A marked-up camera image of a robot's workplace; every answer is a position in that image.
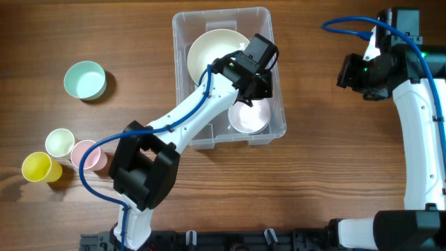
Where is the pink small bowl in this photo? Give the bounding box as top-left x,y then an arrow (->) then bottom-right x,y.
228,99 -> 271,135

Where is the cream beige bowl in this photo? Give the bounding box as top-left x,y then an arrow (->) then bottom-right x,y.
187,29 -> 250,86

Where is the mint green small bowl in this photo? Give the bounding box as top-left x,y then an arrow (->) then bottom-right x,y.
63,61 -> 107,101

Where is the pink cup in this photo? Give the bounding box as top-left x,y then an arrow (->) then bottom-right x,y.
70,140 -> 107,171

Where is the pale green cup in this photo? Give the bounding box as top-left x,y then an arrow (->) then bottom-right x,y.
45,128 -> 76,159

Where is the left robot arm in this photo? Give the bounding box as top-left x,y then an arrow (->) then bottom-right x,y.
109,33 -> 279,250

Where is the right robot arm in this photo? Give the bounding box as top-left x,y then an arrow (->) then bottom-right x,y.
327,7 -> 445,250

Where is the clear plastic storage container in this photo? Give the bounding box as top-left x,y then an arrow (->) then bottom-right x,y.
172,7 -> 286,149

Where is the yellow cup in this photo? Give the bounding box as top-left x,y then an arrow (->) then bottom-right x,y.
22,152 -> 63,183

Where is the left blue cable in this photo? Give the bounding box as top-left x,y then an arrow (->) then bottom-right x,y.
78,64 -> 213,251

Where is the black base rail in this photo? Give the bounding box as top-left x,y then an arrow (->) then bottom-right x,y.
79,228 -> 349,251

